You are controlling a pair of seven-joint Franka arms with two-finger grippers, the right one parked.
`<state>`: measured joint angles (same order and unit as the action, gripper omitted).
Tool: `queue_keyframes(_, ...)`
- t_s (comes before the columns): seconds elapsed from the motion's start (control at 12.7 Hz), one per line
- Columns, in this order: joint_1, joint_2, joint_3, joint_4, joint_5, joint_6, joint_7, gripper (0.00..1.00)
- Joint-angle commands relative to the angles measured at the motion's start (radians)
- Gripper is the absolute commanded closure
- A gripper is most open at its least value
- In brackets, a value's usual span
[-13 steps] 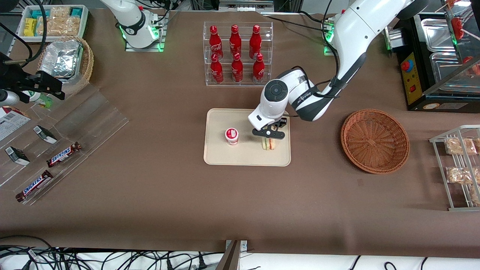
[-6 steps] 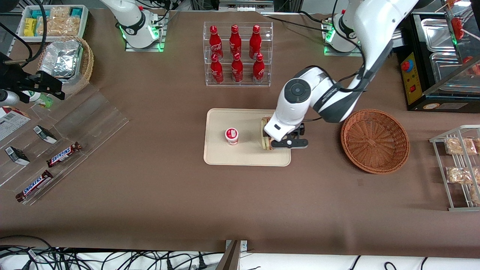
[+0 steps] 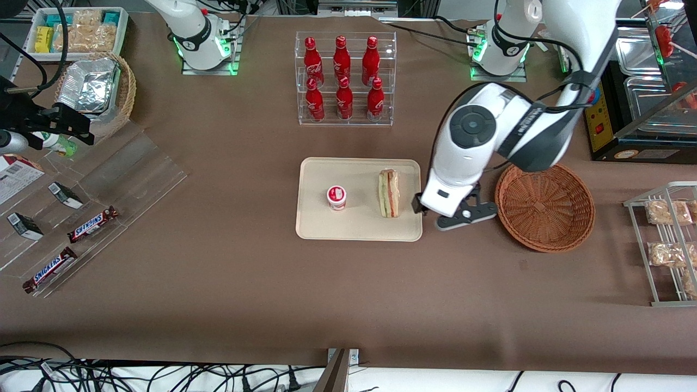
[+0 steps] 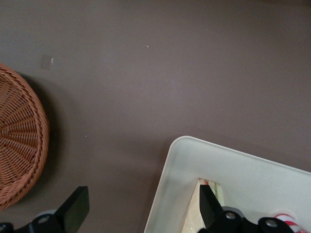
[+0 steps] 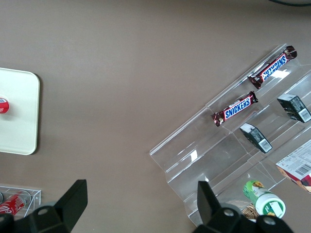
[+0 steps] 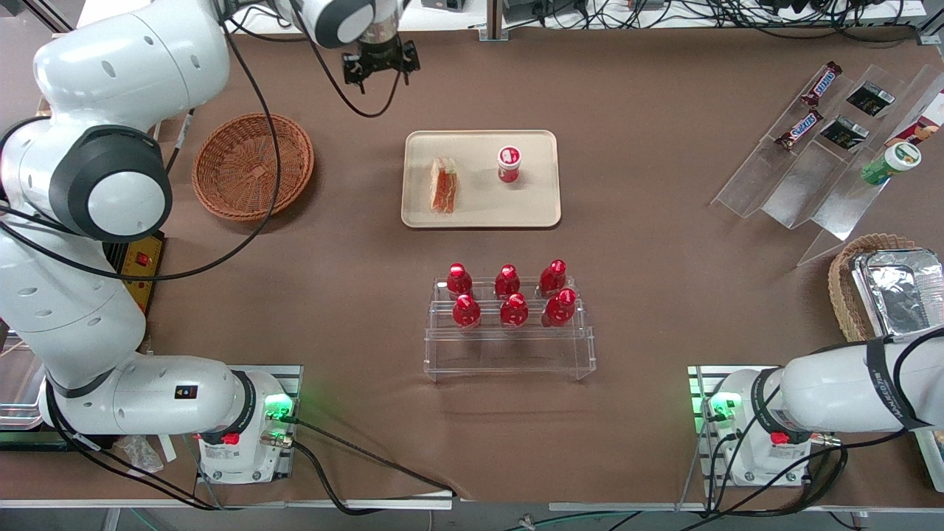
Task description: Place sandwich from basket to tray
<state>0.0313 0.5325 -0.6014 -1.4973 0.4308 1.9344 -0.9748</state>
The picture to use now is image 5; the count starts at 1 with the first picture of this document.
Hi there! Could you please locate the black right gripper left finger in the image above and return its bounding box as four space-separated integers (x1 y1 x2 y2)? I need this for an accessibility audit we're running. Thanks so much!
0 179 88 233

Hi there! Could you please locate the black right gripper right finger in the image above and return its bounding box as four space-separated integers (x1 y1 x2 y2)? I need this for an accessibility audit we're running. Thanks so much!
193 180 295 233

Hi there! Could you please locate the deep wicker basket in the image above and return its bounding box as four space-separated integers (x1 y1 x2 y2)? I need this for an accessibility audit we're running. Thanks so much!
240 202 259 223

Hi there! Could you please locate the beige plastic tray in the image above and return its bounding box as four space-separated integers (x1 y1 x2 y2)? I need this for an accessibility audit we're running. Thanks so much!
0 67 40 156

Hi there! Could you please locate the clear acrylic bottle rack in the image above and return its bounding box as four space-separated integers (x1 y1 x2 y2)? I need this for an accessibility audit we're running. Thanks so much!
0 185 42 218

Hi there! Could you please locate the clear acrylic stepped display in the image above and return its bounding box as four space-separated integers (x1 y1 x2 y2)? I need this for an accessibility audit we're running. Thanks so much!
149 43 311 230

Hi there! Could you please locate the red cola bottle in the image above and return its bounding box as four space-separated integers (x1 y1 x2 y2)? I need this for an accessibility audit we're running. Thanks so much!
0 194 27 216

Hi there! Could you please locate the green white plastic bottle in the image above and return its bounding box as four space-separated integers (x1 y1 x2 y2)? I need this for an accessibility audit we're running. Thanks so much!
242 179 286 217

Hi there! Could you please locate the small black carton box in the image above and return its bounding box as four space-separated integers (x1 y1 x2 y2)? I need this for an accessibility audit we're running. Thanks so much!
239 122 274 154
276 94 311 124

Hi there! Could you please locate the red white printed box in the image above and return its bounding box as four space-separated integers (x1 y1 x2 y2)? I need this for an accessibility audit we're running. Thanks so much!
275 143 311 194

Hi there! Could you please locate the Snickers chocolate bar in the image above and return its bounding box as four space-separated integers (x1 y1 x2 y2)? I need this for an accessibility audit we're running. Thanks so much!
247 45 298 90
210 90 259 128

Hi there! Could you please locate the red white yogurt cup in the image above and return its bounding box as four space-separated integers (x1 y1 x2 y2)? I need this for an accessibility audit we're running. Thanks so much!
0 96 11 115

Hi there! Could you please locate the brown table cover mat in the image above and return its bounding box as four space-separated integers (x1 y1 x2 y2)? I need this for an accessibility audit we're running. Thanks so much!
0 0 311 233

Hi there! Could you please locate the black cable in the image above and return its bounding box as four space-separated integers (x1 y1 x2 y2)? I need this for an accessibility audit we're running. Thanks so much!
267 0 311 7

